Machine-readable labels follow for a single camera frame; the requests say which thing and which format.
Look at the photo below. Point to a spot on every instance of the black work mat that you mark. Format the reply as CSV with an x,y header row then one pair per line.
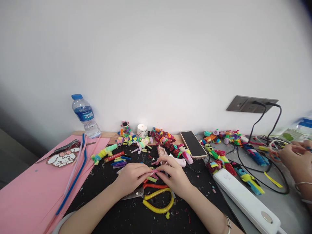
x,y
126,214

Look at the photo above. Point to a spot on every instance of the yellow paper strip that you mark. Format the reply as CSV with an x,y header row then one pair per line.
x,y
273,179

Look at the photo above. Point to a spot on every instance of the person's left hand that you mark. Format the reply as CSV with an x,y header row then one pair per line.
x,y
131,178

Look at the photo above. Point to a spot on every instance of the grey wall socket panel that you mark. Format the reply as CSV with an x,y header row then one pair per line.
x,y
243,104

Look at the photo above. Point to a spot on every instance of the smartphone with gold case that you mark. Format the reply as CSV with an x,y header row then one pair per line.
x,y
193,145

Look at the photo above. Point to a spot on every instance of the lilac pipe cleaner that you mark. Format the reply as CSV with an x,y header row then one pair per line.
x,y
76,168

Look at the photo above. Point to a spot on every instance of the green yellow pipe cleaner caterpillar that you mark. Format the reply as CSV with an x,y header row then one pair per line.
x,y
104,152

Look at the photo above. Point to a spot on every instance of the green and white box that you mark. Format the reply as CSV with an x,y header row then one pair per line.
x,y
293,134

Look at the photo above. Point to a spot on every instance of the pink pipe cleaner loop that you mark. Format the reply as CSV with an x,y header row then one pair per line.
x,y
274,151

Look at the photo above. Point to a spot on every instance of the white power strip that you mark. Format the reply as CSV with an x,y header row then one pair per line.
x,y
246,201

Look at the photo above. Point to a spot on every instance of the pink glitter stick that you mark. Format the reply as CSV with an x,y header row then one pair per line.
x,y
162,151

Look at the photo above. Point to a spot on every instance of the red label packet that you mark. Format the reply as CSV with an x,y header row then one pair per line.
x,y
114,156

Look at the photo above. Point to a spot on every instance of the blue pipe cleaner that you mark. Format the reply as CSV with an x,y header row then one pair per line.
x,y
73,180

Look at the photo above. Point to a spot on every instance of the pink pipe cleaner piece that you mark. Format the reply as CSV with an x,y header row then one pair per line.
x,y
154,172

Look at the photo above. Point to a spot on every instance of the person's right hand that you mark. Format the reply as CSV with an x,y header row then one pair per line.
x,y
175,178

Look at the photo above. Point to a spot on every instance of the stack of pink paper sheets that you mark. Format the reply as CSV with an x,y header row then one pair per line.
x,y
29,190

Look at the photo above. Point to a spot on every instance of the white pixel bead figure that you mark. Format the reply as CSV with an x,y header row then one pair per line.
x,y
62,158

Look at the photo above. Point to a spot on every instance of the small white jar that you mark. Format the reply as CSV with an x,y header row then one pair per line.
x,y
142,131

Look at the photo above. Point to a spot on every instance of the row of colourful pipe cleaner figures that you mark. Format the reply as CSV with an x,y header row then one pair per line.
x,y
161,139

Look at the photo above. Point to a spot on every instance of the pale pink plastic piece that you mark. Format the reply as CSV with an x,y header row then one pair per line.
x,y
180,162

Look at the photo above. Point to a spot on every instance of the heap of colourful pipe cleaner dolls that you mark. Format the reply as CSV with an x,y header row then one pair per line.
x,y
226,158

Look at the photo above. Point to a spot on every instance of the metal pliers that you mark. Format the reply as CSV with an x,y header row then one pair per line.
x,y
65,146

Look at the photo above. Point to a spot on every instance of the clear water bottle blue cap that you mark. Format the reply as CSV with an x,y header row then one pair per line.
x,y
85,117

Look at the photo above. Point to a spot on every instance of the pile of short pipe cleaner bits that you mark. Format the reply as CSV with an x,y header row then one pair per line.
x,y
120,162

